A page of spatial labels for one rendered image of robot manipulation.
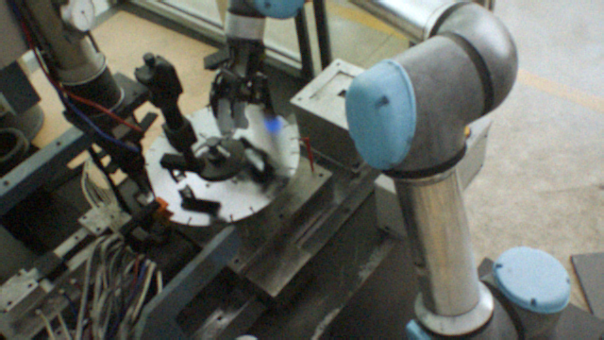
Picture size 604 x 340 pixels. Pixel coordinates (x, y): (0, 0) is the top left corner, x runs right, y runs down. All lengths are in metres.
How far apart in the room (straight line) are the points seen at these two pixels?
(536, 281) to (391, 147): 0.41
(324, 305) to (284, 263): 0.12
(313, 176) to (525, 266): 0.49
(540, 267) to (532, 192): 1.37
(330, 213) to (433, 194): 0.59
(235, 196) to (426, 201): 0.48
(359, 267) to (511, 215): 1.12
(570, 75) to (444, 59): 2.18
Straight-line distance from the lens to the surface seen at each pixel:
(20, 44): 0.91
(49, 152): 1.23
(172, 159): 1.12
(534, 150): 2.49
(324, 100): 1.35
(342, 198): 1.32
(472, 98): 0.70
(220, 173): 1.16
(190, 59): 1.81
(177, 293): 1.00
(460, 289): 0.85
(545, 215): 2.29
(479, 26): 0.74
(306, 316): 1.19
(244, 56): 1.09
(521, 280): 0.97
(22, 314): 1.27
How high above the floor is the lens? 1.80
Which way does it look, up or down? 49 degrees down
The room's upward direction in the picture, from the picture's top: 11 degrees counter-clockwise
